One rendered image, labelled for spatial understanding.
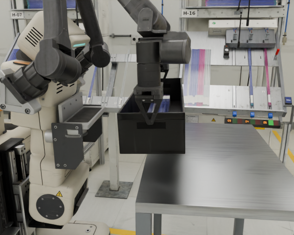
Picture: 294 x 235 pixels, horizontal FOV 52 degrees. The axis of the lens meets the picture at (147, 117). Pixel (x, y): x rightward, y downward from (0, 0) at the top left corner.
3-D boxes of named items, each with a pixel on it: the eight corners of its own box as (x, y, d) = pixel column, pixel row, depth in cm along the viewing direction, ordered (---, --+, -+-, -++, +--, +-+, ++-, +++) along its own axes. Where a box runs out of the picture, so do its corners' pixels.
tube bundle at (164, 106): (153, 102, 130) (153, 94, 129) (170, 102, 129) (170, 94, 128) (140, 145, 81) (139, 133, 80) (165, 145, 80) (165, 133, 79)
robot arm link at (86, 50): (80, 51, 125) (80, 57, 120) (99, 36, 122) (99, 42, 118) (95, 66, 130) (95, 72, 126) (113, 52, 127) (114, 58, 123)
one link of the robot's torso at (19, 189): (13, 238, 116) (4, 181, 109) (44, 198, 143) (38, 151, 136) (80, 242, 113) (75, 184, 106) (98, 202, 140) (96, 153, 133)
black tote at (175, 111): (143, 103, 134) (142, 78, 130) (181, 102, 132) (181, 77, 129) (119, 154, 79) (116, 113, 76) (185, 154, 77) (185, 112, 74)
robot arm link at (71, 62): (43, 69, 86) (29, 65, 81) (68, 48, 84) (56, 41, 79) (56, 95, 83) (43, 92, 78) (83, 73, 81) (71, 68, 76)
